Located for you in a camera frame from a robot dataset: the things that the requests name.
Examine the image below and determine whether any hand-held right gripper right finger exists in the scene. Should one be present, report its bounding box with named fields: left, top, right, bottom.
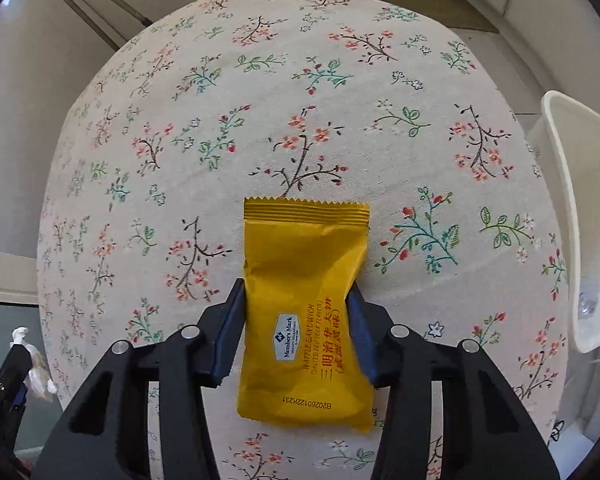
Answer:
left=347, top=280, right=561, bottom=480

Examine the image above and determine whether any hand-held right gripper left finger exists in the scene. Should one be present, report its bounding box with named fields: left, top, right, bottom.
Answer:
left=37, top=277, right=246, bottom=480

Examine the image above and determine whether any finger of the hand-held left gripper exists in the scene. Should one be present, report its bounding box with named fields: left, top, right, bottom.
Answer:
left=0, top=346, right=32, bottom=409

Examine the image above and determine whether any white tissue wad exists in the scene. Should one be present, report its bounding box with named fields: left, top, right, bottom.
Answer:
left=10, top=326, right=59, bottom=403

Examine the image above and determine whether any yellow snack packet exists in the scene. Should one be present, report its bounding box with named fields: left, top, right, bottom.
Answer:
left=236, top=197, right=376, bottom=433

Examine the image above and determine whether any white plastic bin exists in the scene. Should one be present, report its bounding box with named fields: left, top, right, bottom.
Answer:
left=525, top=90, right=600, bottom=353

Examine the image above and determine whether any floral tablecloth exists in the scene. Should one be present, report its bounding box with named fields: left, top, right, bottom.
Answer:
left=37, top=0, right=573, bottom=480

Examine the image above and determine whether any brown floor mat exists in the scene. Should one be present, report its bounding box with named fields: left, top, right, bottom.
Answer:
left=325, top=0, right=496, bottom=33

